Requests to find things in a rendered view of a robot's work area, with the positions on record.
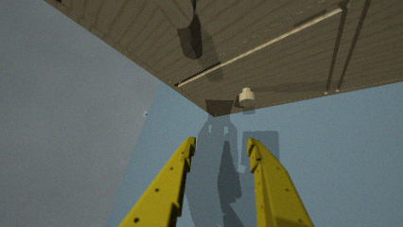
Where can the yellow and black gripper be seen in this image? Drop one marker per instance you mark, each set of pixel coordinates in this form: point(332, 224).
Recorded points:
point(278, 203)

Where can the tan wooden chest of drawers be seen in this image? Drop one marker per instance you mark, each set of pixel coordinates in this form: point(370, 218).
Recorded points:
point(351, 12)

